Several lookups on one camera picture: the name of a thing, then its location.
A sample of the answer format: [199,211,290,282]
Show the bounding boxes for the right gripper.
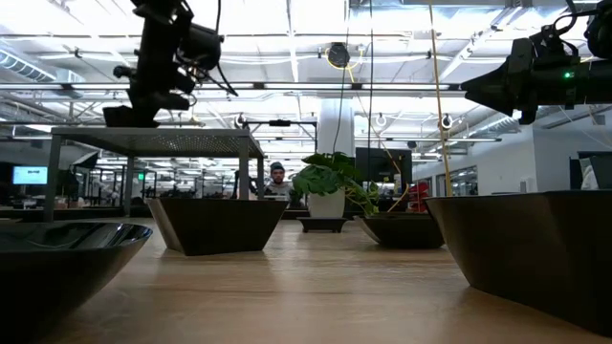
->
[461,26,582,126]

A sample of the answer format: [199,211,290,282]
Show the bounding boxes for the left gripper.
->
[102,9,198,128]

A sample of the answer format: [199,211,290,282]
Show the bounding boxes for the black wavy square plate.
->
[354,213,447,250]
[424,189,612,338]

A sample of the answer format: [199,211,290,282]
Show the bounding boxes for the black glossy wavy plate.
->
[0,222,154,344]

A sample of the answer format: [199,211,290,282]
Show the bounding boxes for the small black square plate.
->
[295,216,349,234]

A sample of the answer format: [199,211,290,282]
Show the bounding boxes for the grey perforated metal shelf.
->
[42,126,266,224]

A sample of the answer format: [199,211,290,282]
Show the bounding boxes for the blue lit monitor screen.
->
[11,164,50,186]

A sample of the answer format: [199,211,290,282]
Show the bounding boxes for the red storage bins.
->
[407,181,431,214]

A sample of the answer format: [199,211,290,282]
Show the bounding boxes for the black monitor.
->
[354,146,414,198]

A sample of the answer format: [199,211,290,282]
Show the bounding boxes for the dark partition panel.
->
[568,151,612,216]

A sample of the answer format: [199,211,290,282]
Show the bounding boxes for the person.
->
[264,161,298,202]

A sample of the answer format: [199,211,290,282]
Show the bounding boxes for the long ceiling light strip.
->
[0,81,468,93]

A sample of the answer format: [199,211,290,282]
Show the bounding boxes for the green potted plant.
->
[290,151,383,220]

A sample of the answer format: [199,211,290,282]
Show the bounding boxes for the yellow hanging cable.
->
[426,0,454,198]

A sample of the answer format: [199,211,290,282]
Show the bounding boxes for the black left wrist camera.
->
[179,22,225,72]

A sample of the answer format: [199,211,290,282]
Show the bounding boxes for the ceiling air duct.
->
[0,47,58,83]

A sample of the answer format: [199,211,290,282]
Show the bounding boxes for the black hanging cable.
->
[366,0,376,192]

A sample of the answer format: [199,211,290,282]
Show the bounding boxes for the black overhead camera frame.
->
[243,118,319,155]

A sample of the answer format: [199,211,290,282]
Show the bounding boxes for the black ceiling cable reel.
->
[326,41,352,70]

